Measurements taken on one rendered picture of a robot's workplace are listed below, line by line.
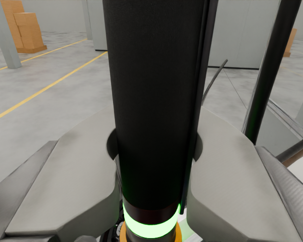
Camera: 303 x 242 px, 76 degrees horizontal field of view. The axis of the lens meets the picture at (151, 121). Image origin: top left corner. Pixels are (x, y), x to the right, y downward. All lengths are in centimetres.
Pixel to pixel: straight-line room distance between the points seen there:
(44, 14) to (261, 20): 1219
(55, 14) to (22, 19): 627
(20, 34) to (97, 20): 269
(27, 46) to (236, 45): 685
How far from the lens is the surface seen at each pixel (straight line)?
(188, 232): 19
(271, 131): 140
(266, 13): 593
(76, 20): 1385
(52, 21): 1465
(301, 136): 119
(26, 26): 837
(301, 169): 54
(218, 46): 577
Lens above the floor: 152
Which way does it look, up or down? 31 degrees down
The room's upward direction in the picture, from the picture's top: 1 degrees clockwise
